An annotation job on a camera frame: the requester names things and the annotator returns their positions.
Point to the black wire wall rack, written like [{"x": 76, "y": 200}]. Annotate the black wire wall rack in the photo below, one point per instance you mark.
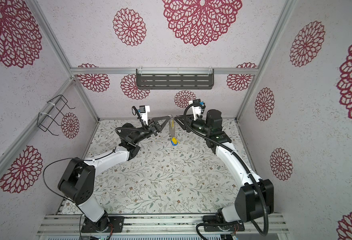
[{"x": 48, "y": 117}]

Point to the black slotted wall shelf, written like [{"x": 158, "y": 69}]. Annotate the black slotted wall shelf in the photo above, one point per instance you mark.
[{"x": 175, "y": 81}]

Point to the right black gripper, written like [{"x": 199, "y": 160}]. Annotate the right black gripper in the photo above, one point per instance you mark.
[{"x": 185, "y": 128}]

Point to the yellow key tag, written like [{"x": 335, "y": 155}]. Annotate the yellow key tag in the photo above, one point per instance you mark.
[{"x": 176, "y": 140}]

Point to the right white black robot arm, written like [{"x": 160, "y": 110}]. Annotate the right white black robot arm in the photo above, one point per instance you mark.
[{"x": 255, "y": 198}]

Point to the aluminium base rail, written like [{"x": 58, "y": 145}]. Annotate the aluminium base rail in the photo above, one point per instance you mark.
[{"x": 151, "y": 224}]

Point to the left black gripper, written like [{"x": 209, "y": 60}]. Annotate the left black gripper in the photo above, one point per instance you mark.
[{"x": 154, "y": 126}]

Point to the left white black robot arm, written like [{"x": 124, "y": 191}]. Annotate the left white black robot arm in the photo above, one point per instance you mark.
[{"x": 77, "y": 182}]

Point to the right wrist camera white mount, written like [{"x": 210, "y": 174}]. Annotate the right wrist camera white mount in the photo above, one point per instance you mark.
[{"x": 198, "y": 108}]

